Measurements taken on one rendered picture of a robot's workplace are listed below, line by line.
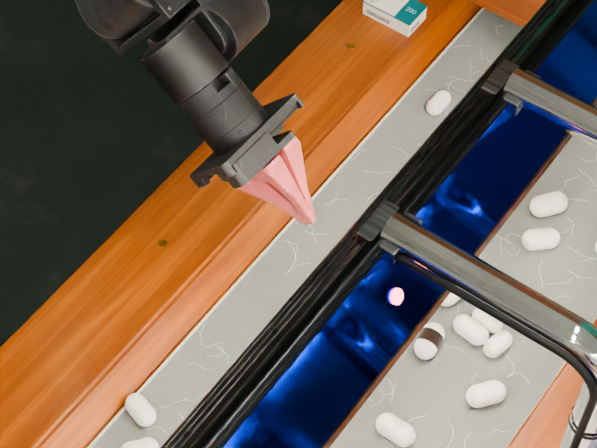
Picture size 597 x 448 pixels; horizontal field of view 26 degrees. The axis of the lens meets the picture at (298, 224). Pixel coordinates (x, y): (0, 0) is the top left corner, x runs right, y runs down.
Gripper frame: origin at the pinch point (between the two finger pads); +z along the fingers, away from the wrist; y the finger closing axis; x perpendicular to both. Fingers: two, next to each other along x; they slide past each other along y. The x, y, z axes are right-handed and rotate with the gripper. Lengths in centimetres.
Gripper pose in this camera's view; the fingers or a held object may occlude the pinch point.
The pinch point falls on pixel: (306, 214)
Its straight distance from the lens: 113.8
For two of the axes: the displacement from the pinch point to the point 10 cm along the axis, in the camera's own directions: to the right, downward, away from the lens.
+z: 6.0, 7.6, 2.6
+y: 6.0, -6.4, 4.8
